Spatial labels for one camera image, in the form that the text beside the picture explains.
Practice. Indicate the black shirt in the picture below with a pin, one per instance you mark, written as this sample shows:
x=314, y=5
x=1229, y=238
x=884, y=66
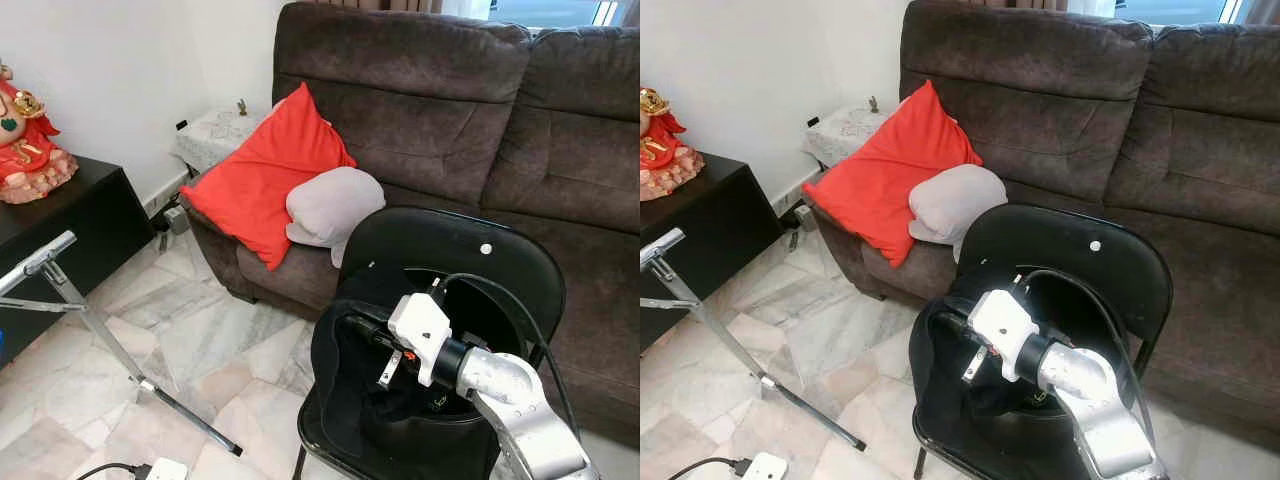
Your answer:
x=345, y=390
x=935, y=385

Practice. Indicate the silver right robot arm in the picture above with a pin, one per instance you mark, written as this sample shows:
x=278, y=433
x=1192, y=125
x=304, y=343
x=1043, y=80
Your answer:
x=520, y=410
x=1100, y=410

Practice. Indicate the black plastic bucket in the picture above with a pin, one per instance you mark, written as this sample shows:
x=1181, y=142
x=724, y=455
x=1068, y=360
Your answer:
x=490, y=315
x=1095, y=320

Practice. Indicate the black metal chair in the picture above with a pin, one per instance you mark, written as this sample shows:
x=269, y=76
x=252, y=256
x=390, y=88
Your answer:
x=450, y=240
x=1060, y=240

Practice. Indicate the grey pillow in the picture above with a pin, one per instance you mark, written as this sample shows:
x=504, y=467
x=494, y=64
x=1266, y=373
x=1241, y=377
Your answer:
x=335, y=205
x=958, y=200

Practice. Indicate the red cushion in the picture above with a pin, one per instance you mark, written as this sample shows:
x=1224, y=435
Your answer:
x=890, y=175
x=265, y=175

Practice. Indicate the grey power adapter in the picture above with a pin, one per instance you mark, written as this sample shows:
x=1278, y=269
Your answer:
x=176, y=220
x=802, y=220

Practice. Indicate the lace covered side table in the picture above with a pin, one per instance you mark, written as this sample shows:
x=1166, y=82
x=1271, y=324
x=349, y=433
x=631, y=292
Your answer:
x=215, y=135
x=845, y=132

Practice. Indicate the dark sofa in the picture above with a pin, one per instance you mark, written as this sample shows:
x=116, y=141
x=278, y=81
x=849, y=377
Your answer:
x=1080, y=110
x=450, y=110

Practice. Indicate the metal clothes rack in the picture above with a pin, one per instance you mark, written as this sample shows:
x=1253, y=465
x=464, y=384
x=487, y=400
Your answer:
x=100, y=330
x=720, y=330

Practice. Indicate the black TV cabinet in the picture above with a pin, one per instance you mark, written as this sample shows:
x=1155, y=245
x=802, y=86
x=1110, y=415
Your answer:
x=70, y=230
x=700, y=225

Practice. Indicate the red laughing Buddha statue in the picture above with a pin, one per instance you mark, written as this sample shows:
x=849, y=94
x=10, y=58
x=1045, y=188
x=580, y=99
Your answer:
x=25, y=150
x=665, y=150

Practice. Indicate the window pane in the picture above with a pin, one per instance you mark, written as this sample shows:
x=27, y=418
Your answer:
x=1175, y=10
x=550, y=12

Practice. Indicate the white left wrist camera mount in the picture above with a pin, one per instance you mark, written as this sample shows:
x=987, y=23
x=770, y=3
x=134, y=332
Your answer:
x=765, y=467
x=168, y=470

